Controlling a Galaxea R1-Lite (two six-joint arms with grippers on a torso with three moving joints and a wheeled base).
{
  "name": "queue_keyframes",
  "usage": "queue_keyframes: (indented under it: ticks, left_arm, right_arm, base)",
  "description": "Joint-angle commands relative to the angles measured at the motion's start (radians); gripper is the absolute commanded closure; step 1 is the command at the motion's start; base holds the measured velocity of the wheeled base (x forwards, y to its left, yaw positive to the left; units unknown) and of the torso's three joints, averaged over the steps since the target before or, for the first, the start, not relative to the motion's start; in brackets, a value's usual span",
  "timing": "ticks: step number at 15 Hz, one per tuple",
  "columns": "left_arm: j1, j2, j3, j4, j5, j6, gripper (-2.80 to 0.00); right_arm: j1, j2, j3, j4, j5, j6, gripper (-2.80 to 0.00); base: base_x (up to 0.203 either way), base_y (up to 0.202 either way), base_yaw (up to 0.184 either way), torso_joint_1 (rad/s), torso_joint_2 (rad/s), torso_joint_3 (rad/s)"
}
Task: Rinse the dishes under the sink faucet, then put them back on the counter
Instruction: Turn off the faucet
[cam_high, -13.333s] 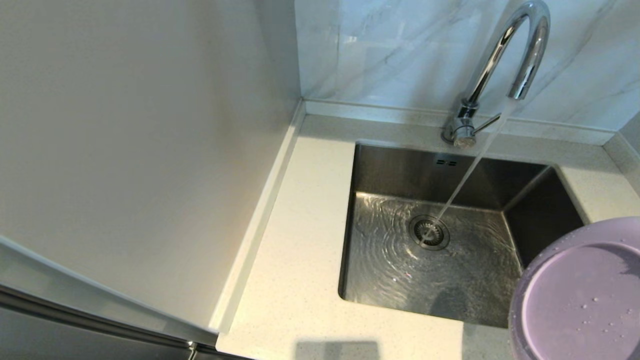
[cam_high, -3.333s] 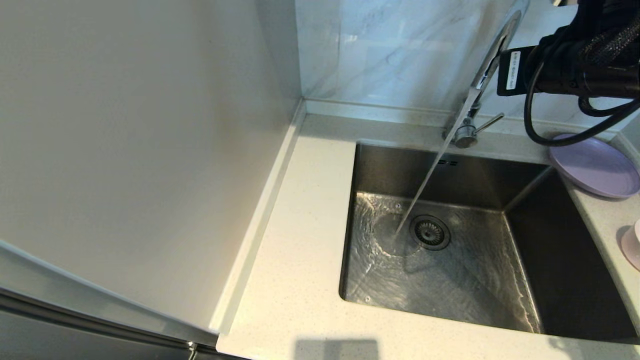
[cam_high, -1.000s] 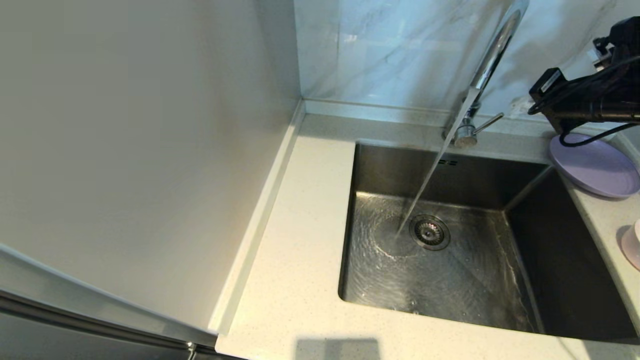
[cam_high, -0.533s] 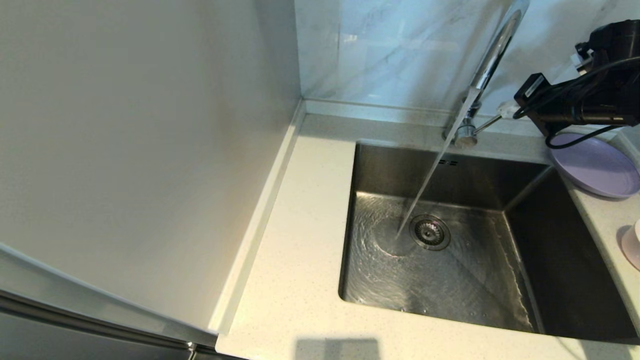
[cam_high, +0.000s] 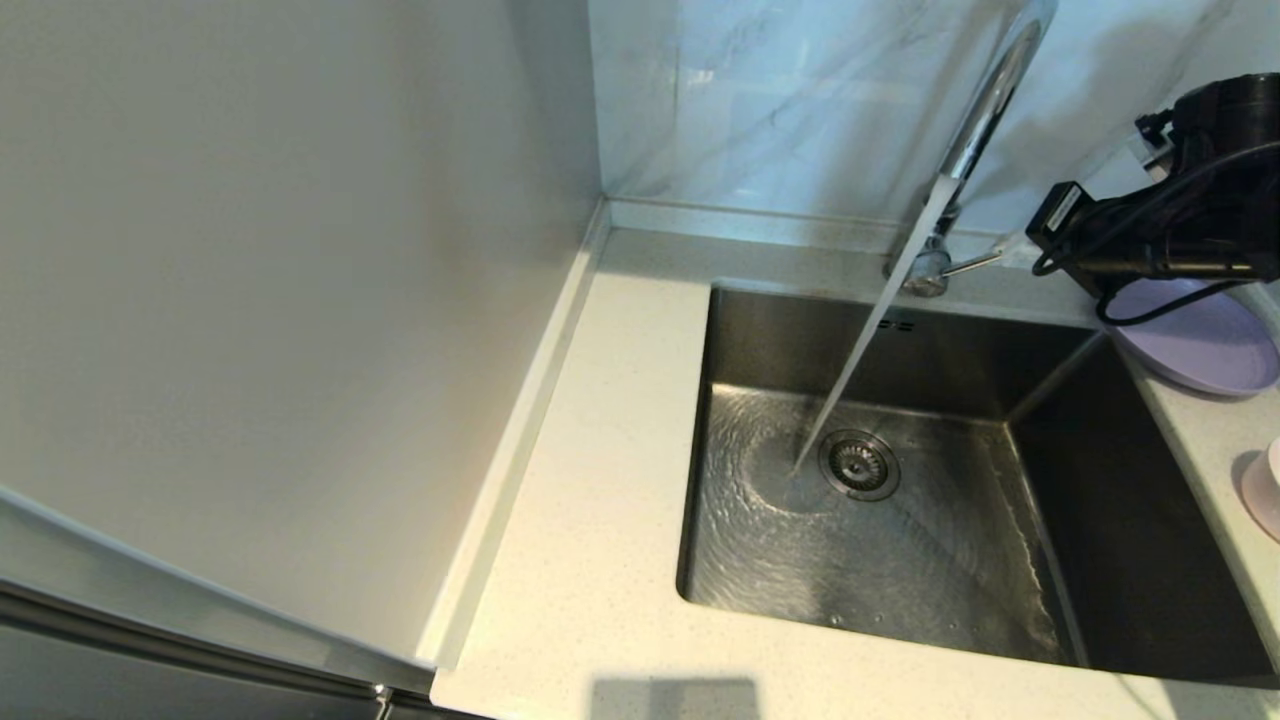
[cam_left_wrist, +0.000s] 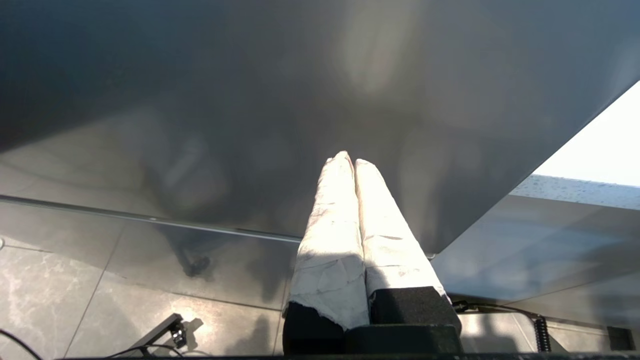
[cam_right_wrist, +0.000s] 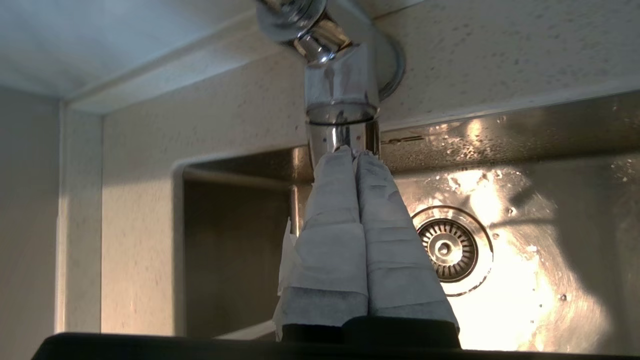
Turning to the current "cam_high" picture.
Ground purple plastic plate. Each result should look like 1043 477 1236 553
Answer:
1105 277 1280 398

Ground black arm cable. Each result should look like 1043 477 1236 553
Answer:
1032 140 1280 328

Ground round metal drain strainer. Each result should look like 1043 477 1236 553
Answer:
818 430 901 502

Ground stainless steel sink basin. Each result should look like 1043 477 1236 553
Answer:
676 283 1276 685

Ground tall cabinet unit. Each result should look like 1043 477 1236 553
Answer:
0 0 611 720

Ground chrome gooseneck faucet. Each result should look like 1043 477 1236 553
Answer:
884 0 1059 299

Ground pink plastic bowl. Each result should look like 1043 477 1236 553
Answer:
1240 437 1280 546

